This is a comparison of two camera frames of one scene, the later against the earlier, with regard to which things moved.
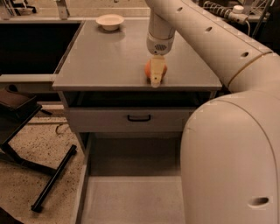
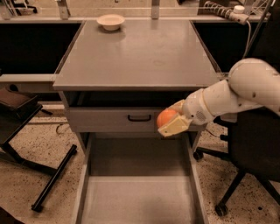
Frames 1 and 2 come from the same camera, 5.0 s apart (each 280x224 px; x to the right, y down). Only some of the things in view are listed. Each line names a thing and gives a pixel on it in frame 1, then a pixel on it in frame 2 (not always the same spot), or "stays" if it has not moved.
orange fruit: [148, 72] → [164, 115]
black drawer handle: [139, 119] stays
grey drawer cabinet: [110, 102] stays
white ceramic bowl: [109, 22] stays
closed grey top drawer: [129, 119] stays
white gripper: [159, 45] → [194, 108]
